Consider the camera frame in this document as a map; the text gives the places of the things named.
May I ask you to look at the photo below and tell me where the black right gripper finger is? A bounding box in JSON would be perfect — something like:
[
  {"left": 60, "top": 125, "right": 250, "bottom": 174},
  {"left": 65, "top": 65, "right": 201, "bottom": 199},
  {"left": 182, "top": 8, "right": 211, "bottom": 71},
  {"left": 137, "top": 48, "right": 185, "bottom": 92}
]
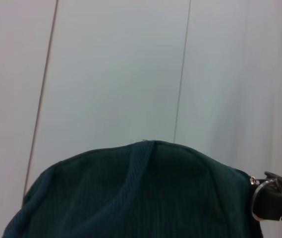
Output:
[{"left": 253, "top": 171, "right": 282, "bottom": 230}]

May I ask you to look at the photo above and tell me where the dark teal fabric lunch bag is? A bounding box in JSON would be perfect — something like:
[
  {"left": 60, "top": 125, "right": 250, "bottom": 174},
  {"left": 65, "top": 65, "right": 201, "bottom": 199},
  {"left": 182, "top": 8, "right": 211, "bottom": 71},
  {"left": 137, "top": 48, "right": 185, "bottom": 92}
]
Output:
[{"left": 1, "top": 140, "right": 279, "bottom": 238}]

